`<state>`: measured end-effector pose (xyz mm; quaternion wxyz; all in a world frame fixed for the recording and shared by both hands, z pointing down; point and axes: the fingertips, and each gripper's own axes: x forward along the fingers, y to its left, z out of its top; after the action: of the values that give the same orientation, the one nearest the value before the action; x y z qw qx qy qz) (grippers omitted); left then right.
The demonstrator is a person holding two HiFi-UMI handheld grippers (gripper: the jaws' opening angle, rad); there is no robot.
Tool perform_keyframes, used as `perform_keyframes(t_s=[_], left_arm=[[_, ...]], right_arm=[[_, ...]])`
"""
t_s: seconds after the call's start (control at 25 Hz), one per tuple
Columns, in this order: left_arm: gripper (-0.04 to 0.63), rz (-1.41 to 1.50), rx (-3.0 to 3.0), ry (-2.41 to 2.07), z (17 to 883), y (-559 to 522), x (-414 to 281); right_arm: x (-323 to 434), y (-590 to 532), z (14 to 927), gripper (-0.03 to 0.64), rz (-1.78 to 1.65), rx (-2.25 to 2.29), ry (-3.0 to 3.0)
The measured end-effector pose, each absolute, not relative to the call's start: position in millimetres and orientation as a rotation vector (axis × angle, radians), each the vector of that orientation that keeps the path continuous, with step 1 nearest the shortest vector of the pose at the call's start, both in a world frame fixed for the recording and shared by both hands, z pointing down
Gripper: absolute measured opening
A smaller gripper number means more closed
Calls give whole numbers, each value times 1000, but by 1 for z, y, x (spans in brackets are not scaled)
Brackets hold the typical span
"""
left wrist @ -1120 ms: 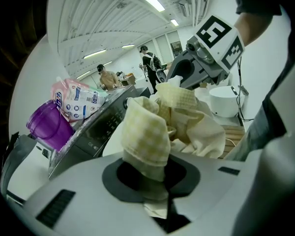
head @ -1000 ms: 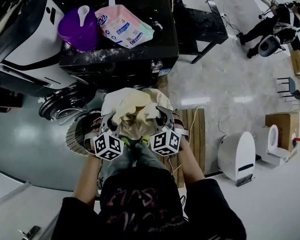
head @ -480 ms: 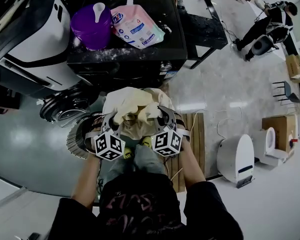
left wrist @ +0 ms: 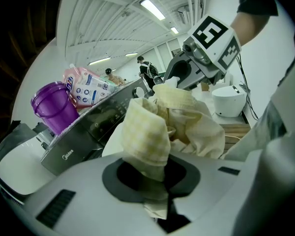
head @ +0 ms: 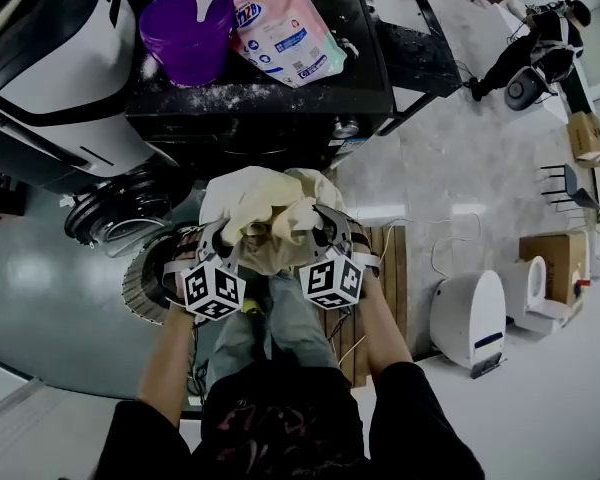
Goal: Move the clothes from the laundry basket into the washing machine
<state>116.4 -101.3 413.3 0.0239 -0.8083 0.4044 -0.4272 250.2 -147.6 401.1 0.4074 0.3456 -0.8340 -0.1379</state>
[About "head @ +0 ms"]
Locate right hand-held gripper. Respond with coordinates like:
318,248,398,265
298,204,381,312

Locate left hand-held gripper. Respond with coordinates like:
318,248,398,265
161,220,248,322

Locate cream beige clothes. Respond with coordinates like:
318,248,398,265
198,165,351,277

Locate woven laundry basket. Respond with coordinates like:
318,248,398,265
121,221,382,327

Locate black washing machine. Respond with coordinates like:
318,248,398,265
63,0,397,260

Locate white rounded robot base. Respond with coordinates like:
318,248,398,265
428,269,508,380

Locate person's right forearm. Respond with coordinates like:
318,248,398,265
358,277,417,375

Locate person's left forearm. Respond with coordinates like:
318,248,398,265
135,301,202,430

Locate wooden slatted board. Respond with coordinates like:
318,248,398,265
323,224,410,388

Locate person's grey jeans legs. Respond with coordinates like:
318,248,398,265
205,271,340,385

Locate person's black t-shirt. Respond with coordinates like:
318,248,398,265
93,360,486,480

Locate pink white detergent pouch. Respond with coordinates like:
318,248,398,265
231,0,349,90

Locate purple plastic bucket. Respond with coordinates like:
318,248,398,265
138,0,237,88

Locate white toilet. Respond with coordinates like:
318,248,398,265
503,254,573,338

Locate white and black appliance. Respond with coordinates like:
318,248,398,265
0,0,155,180

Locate large cardboard box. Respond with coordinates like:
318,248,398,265
517,231,590,315

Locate grey round device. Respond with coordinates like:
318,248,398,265
503,64,552,113

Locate black grey chair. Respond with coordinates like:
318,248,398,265
538,162,600,215

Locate small cardboard box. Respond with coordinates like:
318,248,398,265
565,111,600,170

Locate white cable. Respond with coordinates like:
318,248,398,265
430,211,483,281

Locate black metal table frame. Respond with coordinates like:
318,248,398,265
367,0,465,136

